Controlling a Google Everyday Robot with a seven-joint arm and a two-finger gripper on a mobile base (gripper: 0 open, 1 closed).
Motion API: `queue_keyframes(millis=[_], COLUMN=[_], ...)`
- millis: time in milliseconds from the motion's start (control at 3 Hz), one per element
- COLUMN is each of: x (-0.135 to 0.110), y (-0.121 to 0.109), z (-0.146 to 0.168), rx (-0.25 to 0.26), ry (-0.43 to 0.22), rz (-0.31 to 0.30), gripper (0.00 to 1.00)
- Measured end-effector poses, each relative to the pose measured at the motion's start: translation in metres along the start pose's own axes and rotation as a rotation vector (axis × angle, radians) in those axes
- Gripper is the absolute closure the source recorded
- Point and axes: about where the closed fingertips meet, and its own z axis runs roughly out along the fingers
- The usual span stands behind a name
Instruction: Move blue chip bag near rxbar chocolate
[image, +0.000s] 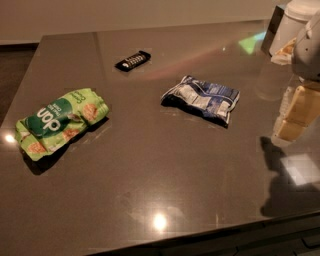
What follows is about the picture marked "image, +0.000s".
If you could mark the green chip bag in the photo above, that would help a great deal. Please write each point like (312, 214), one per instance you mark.
(55, 125)

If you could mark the black rxbar chocolate bar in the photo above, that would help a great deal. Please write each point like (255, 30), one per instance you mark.
(133, 61)

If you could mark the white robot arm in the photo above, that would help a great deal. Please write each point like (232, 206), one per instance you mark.
(296, 15)

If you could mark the blue chip bag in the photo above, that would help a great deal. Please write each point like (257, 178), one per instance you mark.
(211, 101)

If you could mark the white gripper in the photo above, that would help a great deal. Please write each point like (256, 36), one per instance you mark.
(308, 55)

